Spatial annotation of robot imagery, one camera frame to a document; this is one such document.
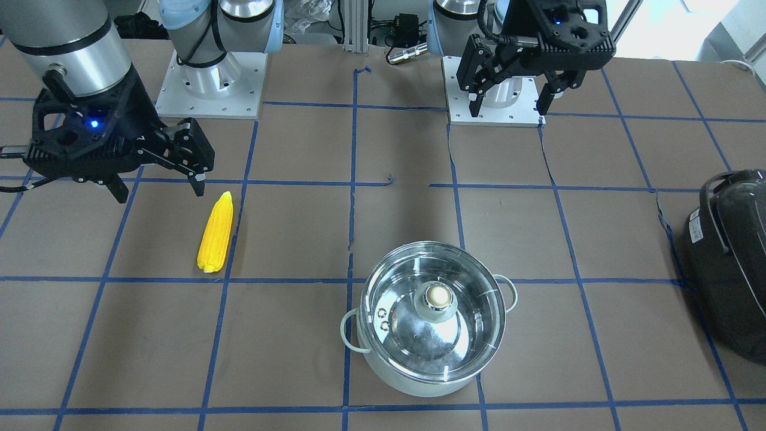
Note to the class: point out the black power adapter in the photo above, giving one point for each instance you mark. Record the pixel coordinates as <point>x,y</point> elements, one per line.
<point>404,24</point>

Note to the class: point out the robot base plate image-right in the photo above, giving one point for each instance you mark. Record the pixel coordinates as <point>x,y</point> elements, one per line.
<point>511,103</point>

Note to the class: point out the silver cable connector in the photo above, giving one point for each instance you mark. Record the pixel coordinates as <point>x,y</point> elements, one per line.
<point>407,54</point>

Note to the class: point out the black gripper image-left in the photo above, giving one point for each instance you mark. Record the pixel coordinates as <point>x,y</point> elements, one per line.
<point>139,114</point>

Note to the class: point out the robot base plate image-left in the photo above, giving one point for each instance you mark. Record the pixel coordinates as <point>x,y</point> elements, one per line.
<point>230,90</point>

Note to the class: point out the glass pot lid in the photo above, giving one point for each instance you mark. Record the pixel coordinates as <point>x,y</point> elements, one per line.
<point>435,310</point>

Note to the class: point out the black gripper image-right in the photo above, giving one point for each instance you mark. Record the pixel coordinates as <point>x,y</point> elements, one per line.
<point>518,23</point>

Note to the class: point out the black rice cooker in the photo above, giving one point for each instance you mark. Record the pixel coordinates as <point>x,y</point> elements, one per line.
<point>724,243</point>

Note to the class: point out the aluminium frame post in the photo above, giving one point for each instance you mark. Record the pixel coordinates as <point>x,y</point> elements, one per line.
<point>356,18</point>

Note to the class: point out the yellow corn cob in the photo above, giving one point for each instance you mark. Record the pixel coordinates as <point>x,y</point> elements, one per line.
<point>212,253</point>

